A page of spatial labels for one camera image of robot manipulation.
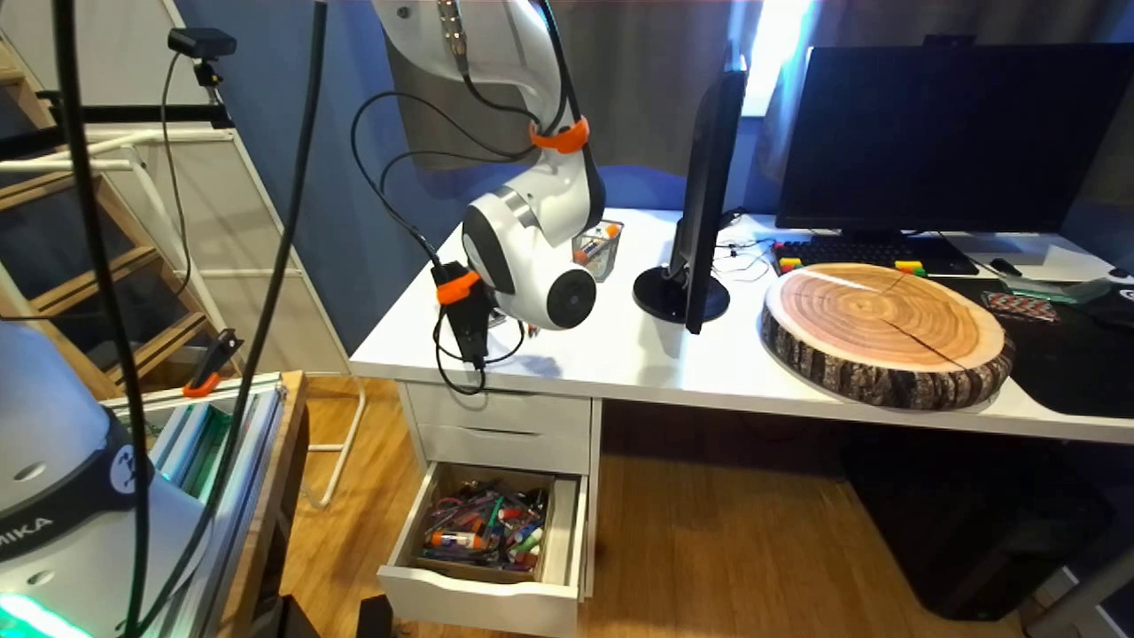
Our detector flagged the grey metal leg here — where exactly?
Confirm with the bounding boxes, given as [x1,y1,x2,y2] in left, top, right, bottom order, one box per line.
[1024,547,1134,638]

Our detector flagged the black desk mat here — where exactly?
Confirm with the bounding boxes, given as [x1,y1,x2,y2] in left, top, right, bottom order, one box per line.
[942,274,1134,421]

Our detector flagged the wood slice cushion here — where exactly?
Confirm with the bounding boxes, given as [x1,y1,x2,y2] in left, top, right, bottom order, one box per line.
[759,257,1020,415]

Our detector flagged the black storage bin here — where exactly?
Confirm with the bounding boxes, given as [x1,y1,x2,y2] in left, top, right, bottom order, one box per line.
[838,421,1115,623]

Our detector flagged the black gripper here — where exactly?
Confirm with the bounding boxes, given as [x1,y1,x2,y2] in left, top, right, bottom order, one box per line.
[431,264,496,368]

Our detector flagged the orange cable tie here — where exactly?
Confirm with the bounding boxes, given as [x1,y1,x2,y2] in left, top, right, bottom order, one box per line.
[431,264,485,309]
[523,117,596,158]

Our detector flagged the green and blue folders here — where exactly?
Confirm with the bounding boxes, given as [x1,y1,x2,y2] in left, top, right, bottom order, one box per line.
[144,392,283,594]

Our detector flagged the closed white drawer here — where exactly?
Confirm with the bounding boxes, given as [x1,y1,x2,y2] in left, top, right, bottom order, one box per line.
[401,382,596,478]

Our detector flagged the white desk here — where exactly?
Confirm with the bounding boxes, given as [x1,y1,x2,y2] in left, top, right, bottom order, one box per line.
[348,204,1134,638]

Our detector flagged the black webcam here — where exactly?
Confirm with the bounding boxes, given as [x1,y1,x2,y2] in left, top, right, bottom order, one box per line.
[162,26,239,62]

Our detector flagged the open white drawer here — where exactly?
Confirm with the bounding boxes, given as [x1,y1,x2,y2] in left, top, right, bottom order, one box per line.
[374,458,591,638]

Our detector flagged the wide black computer monitor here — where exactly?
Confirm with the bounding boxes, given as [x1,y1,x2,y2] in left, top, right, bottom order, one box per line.
[773,37,1134,243]

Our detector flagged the wooden crate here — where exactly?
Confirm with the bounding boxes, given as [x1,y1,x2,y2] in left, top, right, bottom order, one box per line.
[104,368,310,638]

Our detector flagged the wooden ladder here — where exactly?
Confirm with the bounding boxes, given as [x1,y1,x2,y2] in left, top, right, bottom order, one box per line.
[0,30,239,400]

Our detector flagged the markers pile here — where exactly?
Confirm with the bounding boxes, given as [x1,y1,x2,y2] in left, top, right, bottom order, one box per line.
[418,476,553,580]

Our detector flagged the black orange clamp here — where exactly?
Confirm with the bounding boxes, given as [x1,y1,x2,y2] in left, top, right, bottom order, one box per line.
[180,330,248,400]

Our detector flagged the white metal frame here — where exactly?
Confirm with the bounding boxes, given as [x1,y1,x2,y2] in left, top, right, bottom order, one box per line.
[0,120,373,512]

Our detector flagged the black keyboard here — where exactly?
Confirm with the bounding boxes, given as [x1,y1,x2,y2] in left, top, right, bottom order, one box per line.
[773,229,980,280]

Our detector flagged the thick black hanging cable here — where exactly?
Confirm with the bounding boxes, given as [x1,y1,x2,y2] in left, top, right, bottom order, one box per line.
[125,0,332,638]

